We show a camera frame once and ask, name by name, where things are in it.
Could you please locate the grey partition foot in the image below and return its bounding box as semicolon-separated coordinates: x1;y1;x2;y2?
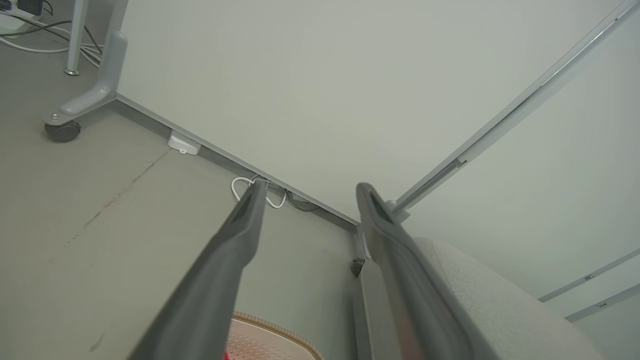
42;0;130;127

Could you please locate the looped white cable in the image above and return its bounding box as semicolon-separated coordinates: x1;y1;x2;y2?
230;176;288;210

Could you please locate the white power strip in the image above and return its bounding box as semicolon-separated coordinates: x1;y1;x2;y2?
0;0;46;33

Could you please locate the grey metal table leg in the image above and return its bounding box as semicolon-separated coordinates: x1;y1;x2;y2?
64;0;90;77

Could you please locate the black floor cable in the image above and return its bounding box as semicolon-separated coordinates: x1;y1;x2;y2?
0;14;104;56

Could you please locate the wide white partition panel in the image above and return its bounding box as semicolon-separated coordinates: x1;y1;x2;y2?
115;0;626;227

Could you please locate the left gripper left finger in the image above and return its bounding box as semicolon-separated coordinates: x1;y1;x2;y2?
127;180;269;360

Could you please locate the white floor cable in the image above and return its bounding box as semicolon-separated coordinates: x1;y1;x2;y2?
0;34;103;67

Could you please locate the dark grey floor cable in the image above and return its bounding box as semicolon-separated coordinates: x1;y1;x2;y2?
285;189;321;213

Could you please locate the white adapter box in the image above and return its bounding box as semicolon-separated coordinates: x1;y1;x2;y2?
167;130;202;156

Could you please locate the grey fabric sofa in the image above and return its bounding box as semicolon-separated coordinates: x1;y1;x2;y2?
352;237;608;360

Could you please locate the cream perforated laundry basket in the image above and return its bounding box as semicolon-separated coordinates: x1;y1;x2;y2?
225;311;325;360

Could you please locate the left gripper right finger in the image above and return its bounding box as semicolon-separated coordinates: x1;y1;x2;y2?
355;182;498;360

